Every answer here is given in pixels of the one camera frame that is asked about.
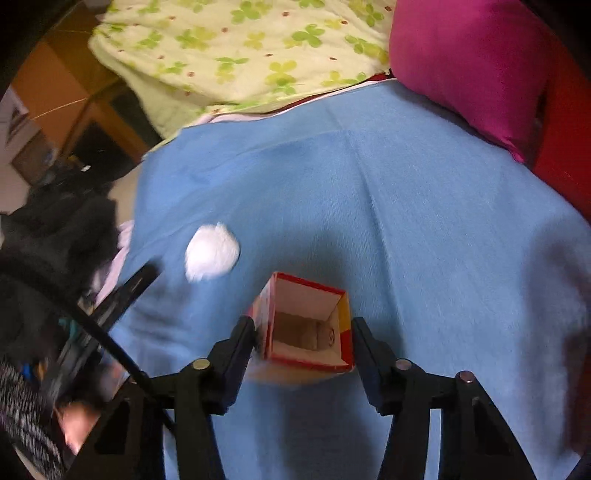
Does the person's left hand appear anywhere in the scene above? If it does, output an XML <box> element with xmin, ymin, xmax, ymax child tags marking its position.
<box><xmin>58</xmin><ymin>401</ymin><xmax>103</xmax><ymax>455</ymax></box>

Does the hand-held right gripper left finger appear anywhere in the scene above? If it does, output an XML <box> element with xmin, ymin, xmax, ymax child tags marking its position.
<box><xmin>67</xmin><ymin>316</ymin><xmax>257</xmax><ymax>480</ymax></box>

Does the green clover print blanket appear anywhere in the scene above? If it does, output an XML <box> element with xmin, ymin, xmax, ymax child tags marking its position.
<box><xmin>88</xmin><ymin>0</ymin><xmax>398</xmax><ymax>139</ymax></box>

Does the pink pillow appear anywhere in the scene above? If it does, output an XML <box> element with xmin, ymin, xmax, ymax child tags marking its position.
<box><xmin>388</xmin><ymin>0</ymin><xmax>555</xmax><ymax>164</ymax></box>

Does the red paper bag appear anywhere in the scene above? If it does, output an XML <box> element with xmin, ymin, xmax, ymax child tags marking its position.
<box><xmin>526</xmin><ymin>46</ymin><xmax>591</xmax><ymax>208</ymax></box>

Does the red and white carton box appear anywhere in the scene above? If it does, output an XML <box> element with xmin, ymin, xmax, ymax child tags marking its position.
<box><xmin>245</xmin><ymin>271</ymin><xmax>356</xmax><ymax>386</ymax></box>

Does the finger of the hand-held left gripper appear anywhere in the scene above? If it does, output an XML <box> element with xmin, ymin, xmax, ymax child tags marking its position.
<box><xmin>95</xmin><ymin>263</ymin><xmax>162</xmax><ymax>333</ymax></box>

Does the white tissue ball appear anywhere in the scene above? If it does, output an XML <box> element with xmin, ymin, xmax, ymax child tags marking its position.
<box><xmin>185</xmin><ymin>222</ymin><xmax>242</xmax><ymax>283</ymax></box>

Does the black fluffy cloth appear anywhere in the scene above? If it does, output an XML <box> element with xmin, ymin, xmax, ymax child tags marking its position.
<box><xmin>0</xmin><ymin>194</ymin><xmax>122</xmax><ymax>305</ymax></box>

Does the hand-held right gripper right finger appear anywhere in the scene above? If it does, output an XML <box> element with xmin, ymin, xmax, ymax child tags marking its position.
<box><xmin>352</xmin><ymin>316</ymin><xmax>537</xmax><ymax>480</ymax></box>

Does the person's left forearm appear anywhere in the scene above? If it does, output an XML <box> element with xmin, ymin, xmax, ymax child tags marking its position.
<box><xmin>0</xmin><ymin>355</ymin><xmax>65</xmax><ymax>480</ymax></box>

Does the pale pink cloth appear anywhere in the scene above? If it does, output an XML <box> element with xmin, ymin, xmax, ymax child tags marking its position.
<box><xmin>95</xmin><ymin>219</ymin><xmax>136</xmax><ymax>301</ymax></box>

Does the blue blanket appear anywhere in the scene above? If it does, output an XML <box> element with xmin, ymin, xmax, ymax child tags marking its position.
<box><xmin>111</xmin><ymin>78</ymin><xmax>591</xmax><ymax>480</ymax></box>

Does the orange wooden cabinet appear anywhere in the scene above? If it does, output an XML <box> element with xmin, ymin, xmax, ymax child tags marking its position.
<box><xmin>9</xmin><ymin>28</ymin><xmax>162</xmax><ymax>185</ymax></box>

